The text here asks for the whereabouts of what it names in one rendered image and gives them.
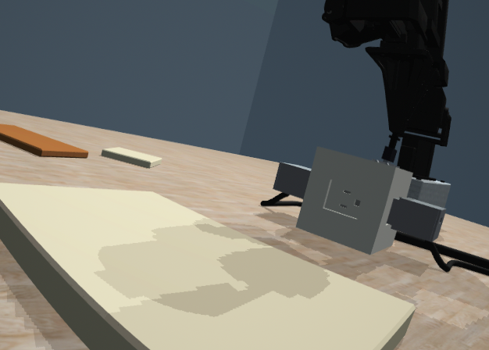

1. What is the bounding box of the orange flat board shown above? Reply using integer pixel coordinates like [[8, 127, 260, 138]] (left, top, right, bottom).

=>
[[0, 124, 88, 159]]

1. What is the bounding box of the cream flat rectangular block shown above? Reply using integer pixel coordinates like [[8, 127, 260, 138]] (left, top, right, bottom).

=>
[[102, 147, 162, 168]]

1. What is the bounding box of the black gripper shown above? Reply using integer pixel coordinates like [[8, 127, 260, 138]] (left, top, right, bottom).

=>
[[342, 0, 449, 135]]

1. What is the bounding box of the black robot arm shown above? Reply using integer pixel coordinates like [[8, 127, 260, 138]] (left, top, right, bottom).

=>
[[322, 0, 452, 181]]

